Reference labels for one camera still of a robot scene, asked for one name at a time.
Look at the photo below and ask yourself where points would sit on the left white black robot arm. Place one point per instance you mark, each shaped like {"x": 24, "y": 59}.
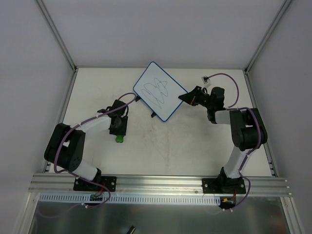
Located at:
{"x": 66, "y": 145}

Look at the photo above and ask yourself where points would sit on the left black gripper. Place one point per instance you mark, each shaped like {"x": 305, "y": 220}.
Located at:
{"x": 118, "y": 130}

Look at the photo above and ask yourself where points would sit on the blue-framed whiteboard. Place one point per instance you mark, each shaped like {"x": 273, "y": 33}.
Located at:
{"x": 159, "y": 91}

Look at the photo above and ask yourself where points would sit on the left aluminium frame post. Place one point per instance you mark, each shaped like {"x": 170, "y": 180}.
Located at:
{"x": 55, "y": 32}

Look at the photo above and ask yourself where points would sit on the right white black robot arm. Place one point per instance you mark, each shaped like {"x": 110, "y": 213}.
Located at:
{"x": 247, "y": 131}

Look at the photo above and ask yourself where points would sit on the right aluminium frame post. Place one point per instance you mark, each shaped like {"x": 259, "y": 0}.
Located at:
{"x": 274, "y": 24}

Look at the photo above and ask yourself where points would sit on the green bone-shaped eraser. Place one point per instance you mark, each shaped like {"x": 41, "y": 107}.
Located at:
{"x": 119, "y": 138}

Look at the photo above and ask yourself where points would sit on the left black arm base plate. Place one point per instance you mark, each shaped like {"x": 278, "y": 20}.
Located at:
{"x": 109, "y": 182}

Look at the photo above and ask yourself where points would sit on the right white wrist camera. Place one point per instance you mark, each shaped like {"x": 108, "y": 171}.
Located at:
{"x": 206, "y": 81}

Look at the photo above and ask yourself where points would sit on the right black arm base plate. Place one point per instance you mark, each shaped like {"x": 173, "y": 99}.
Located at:
{"x": 227, "y": 186}

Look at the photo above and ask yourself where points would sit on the aluminium mounting rail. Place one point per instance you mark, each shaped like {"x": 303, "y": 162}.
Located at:
{"x": 159, "y": 185}

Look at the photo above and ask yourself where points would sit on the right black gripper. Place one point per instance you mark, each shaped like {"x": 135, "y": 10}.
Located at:
{"x": 197, "y": 96}

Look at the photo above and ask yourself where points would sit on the white slotted cable duct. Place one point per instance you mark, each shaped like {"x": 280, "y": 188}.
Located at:
{"x": 131, "y": 199}

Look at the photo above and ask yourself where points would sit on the aluminium frame post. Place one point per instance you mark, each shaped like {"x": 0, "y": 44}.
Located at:
{"x": 55, "y": 32}
{"x": 274, "y": 24}

